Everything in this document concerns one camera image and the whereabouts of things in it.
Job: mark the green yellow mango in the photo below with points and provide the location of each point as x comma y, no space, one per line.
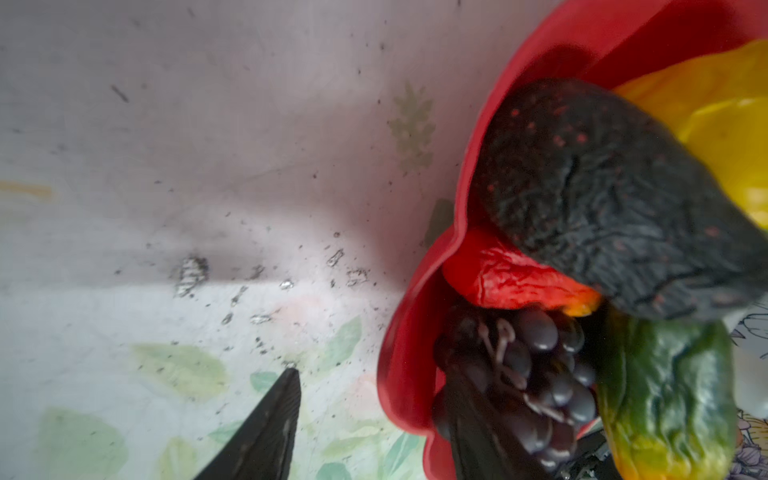
666,397

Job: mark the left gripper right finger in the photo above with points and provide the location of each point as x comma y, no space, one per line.
482,447

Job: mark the yellow bell pepper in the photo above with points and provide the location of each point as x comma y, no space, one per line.
716,105

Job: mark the red chili pepper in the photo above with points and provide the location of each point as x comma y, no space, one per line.
491,273

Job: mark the dark purple grapes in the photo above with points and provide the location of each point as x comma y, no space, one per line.
527,364

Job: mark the red flower-shaped plate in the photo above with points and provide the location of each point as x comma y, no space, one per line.
606,42

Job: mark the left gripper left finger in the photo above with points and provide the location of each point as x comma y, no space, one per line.
262,447

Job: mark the dark avocado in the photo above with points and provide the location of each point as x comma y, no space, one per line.
581,180

